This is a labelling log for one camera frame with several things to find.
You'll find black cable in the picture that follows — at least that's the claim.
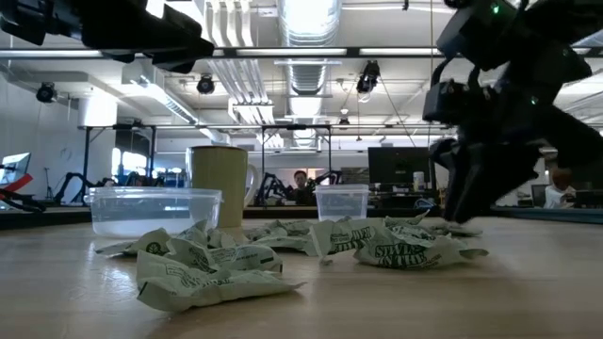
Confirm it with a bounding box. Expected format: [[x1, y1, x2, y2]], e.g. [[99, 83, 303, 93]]
[[0, 187, 47, 213]]

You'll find olive mug white handle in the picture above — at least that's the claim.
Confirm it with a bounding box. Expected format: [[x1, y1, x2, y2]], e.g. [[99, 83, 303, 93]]
[[186, 145, 260, 231]]

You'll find wide clear plastic container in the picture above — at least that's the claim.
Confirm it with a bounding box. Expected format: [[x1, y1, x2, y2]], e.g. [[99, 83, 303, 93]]
[[83, 186, 223, 239]]

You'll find black aluminium table frame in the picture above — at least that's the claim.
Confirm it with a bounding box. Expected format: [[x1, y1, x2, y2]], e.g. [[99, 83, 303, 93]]
[[0, 205, 603, 231]]

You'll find black computer monitor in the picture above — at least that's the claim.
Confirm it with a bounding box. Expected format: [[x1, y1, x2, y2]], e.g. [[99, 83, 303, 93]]
[[367, 146, 432, 186]]

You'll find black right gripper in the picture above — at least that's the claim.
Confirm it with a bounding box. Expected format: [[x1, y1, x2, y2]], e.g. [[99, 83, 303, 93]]
[[431, 44, 593, 225]]

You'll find black ceiling spotlight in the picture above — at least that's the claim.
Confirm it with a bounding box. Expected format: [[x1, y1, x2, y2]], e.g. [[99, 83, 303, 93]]
[[36, 82, 57, 104], [355, 59, 382, 94], [196, 73, 217, 95]]

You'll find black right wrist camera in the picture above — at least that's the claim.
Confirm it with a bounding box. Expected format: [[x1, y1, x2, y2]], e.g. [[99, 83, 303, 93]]
[[422, 78, 470, 124]]

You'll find black background frame stand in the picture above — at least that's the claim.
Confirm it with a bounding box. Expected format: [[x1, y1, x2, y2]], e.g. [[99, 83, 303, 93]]
[[260, 123, 334, 207], [77, 123, 157, 204]]

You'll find silver round ceiling duct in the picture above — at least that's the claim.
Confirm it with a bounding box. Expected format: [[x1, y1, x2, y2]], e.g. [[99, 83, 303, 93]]
[[277, 0, 343, 148]]

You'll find tilted grey screen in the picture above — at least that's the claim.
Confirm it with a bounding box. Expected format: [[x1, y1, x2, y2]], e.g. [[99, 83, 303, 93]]
[[0, 152, 32, 186]]

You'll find black beam with light strips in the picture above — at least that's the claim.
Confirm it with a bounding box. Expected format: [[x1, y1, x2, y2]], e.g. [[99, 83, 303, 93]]
[[0, 45, 603, 59]]

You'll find person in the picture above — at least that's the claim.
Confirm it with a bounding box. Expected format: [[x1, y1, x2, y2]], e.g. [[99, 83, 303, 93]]
[[291, 169, 317, 206], [544, 167, 579, 210]]

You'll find red bar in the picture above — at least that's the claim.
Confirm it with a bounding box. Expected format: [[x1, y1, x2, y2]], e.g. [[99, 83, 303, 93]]
[[0, 172, 35, 200]]

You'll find small clear plastic container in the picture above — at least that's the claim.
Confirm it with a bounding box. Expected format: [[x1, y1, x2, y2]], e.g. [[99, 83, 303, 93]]
[[314, 184, 370, 222]]

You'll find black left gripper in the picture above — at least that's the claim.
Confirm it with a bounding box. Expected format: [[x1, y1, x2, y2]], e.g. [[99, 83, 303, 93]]
[[0, 0, 216, 75]]

